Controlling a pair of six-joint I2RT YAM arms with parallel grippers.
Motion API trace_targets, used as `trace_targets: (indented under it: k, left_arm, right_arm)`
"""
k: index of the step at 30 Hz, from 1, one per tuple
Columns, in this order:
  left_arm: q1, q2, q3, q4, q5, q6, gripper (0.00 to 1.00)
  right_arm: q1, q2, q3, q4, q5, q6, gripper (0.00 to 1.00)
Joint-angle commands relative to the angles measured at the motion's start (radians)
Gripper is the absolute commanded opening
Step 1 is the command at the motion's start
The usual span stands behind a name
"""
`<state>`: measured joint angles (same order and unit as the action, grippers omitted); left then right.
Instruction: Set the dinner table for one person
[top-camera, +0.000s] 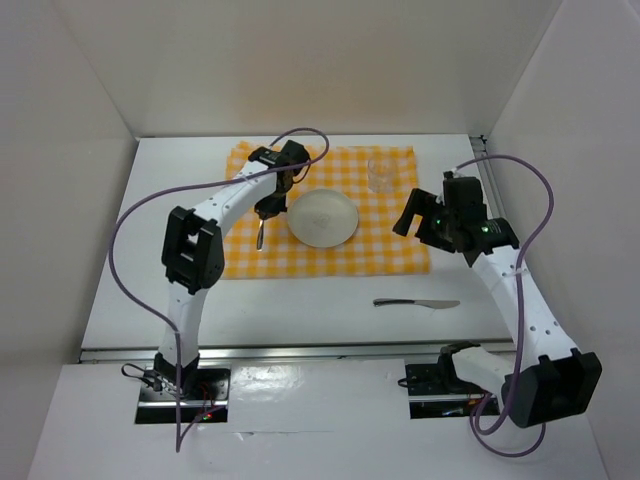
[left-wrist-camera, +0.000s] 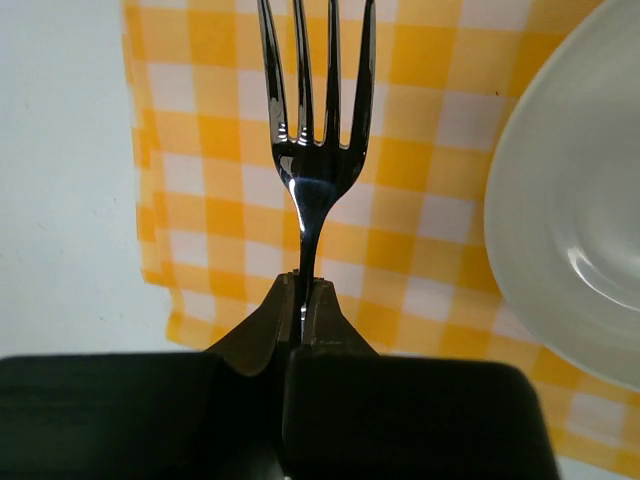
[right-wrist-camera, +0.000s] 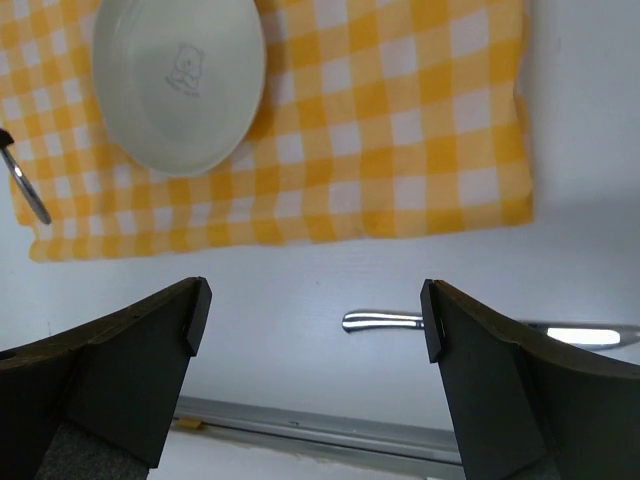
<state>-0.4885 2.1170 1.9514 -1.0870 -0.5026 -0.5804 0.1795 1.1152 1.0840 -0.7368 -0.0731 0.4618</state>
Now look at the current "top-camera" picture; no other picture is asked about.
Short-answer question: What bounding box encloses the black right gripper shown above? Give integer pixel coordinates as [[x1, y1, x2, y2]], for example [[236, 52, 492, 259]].
[[392, 188, 458, 254]]

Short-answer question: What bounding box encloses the silver fork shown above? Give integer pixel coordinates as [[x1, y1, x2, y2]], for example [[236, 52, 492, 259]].
[[256, 218, 266, 251]]

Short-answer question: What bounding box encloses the cream round plate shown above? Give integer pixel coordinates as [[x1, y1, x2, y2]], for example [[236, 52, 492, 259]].
[[286, 189, 359, 249]]

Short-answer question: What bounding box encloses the yellow white checkered cloth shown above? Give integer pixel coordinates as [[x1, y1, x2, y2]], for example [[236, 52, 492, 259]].
[[223, 145, 431, 280]]

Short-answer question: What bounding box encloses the clear plastic cup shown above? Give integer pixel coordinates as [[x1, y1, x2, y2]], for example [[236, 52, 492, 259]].
[[367, 154, 396, 194]]

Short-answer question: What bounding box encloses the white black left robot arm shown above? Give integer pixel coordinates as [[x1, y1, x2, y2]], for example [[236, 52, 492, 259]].
[[154, 140, 310, 399]]

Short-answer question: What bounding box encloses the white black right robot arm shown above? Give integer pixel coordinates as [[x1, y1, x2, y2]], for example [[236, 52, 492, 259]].
[[393, 188, 602, 428]]

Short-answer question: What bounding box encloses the silver table knife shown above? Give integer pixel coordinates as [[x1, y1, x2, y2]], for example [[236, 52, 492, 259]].
[[373, 298, 460, 310]]

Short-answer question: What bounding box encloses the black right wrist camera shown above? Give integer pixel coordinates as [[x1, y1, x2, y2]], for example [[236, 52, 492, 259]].
[[443, 171, 487, 223]]

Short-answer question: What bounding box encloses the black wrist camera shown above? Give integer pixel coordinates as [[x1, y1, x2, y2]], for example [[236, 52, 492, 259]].
[[280, 140, 311, 169], [443, 171, 487, 223]]

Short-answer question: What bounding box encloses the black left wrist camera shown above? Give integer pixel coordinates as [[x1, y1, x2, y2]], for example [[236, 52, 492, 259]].
[[280, 140, 311, 169]]

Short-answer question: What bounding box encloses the aluminium right side rail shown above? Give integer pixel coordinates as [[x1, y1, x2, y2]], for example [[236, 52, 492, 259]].
[[469, 135, 506, 217]]

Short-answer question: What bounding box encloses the aluminium rail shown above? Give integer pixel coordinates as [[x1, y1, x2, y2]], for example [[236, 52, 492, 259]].
[[79, 339, 521, 362], [469, 135, 506, 217]]

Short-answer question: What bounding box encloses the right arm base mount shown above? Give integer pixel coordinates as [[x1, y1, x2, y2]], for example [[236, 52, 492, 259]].
[[397, 360, 484, 420]]

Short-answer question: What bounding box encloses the aluminium front rail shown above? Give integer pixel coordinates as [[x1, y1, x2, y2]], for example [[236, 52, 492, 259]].
[[79, 339, 521, 362]]

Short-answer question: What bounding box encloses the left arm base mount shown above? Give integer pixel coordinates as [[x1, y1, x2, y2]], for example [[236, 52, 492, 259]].
[[120, 363, 231, 425]]

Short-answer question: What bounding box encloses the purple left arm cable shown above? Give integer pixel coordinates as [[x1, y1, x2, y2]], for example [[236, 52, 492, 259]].
[[108, 127, 331, 453]]

